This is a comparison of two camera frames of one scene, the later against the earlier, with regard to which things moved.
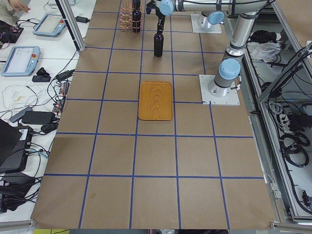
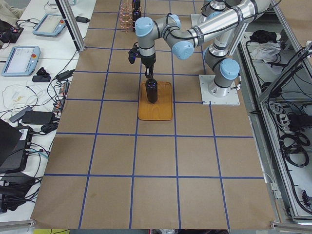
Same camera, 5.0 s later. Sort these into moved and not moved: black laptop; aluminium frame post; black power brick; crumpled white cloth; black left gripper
Moved: black left gripper
Not moved: aluminium frame post; black power brick; black laptop; crumpled white cloth
